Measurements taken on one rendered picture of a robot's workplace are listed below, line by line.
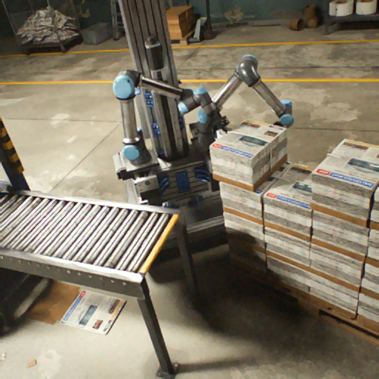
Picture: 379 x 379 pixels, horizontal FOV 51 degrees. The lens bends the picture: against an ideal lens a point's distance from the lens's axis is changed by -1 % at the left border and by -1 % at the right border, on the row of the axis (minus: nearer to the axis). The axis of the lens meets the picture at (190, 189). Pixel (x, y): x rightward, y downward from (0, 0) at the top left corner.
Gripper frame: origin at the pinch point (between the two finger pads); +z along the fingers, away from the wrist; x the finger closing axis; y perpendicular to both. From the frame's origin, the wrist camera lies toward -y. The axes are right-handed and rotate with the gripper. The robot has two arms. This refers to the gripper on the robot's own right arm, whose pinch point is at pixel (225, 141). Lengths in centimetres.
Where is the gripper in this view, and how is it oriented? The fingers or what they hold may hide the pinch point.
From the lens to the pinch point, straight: 245.0
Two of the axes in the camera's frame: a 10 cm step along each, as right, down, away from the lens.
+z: 5.1, 8.4, 2.1
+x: 6.2, -5.2, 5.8
